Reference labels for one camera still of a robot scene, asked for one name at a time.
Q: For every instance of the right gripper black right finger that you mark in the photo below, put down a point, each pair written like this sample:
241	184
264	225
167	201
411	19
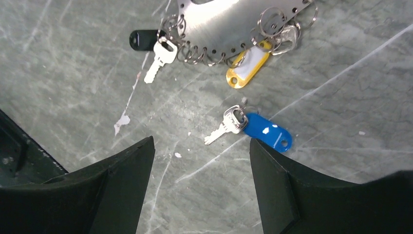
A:
295	199

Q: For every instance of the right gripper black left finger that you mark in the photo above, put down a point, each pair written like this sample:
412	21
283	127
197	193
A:
103	198

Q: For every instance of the blue key tag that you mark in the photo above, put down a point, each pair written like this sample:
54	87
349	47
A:
268	132

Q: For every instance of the steel key holder plate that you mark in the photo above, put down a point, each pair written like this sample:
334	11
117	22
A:
216	31

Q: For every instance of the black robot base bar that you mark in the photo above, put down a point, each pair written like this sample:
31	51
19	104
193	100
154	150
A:
22	159

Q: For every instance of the yellow key tag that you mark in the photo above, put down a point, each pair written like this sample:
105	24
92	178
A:
254	59

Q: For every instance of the silver key on plate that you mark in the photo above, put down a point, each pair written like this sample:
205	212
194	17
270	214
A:
165	53

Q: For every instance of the black key tag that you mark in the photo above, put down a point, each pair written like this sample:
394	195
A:
143	40

